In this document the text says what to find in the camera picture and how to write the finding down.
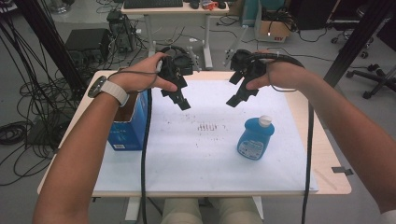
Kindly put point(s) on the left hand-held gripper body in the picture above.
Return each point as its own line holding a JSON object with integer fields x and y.
{"x": 179, "y": 65}

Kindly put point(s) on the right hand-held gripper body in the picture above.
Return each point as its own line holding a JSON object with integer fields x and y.
{"x": 249, "y": 63}

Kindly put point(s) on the blue detergent bottle white cap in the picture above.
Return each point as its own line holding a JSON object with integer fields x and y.
{"x": 253, "y": 140}

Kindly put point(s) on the blue cardboard box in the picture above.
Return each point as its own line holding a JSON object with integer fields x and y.
{"x": 132, "y": 130}

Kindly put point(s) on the person's right hand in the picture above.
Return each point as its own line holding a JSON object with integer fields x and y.
{"x": 286, "y": 77}

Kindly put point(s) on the person's left hand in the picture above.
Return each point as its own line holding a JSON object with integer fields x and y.
{"x": 140, "y": 76}

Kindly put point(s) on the brown cardboard box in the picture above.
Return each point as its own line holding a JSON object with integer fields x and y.
{"x": 275, "y": 29}

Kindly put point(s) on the teal bin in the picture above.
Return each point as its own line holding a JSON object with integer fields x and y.
{"x": 249, "y": 12}

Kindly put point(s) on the light wooden desk white legs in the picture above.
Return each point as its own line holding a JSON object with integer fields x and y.
{"x": 174, "y": 10}

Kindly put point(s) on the black computer mouse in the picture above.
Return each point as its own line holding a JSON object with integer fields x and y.
{"x": 194, "y": 3}

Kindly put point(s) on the white sheet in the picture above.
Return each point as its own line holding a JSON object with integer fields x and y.
{"x": 199, "y": 161}

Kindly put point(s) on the black computer tower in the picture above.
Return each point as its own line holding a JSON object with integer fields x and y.
{"x": 121, "y": 31}

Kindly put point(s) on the black keyboard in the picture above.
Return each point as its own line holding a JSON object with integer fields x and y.
{"x": 152, "y": 3}

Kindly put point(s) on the orange small item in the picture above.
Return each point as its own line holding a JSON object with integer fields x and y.
{"x": 210, "y": 5}

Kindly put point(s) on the black equipment case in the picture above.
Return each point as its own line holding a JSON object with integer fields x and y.
{"x": 87, "y": 40}

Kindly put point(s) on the white table leg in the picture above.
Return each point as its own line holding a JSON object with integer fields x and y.
{"x": 133, "y": 210}
{"x": 258, "y": 207}

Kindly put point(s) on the person's left leg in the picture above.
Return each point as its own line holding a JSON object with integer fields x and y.
{"x": 182, "y": 213}

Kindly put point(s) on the black metal stand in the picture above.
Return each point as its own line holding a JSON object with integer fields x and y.
{"x": 46, "y": 37}
{"x": 361, "y": 34}

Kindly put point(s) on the white cloth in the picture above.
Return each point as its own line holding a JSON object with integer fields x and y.
{"x": 239, "y": 213}

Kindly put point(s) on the grey tape strip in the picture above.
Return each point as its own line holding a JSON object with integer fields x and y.
{"x": 342, "y": 170}

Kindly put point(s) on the black office chair base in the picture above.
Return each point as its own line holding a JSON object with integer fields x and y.
{"x": 376, "y": 79}

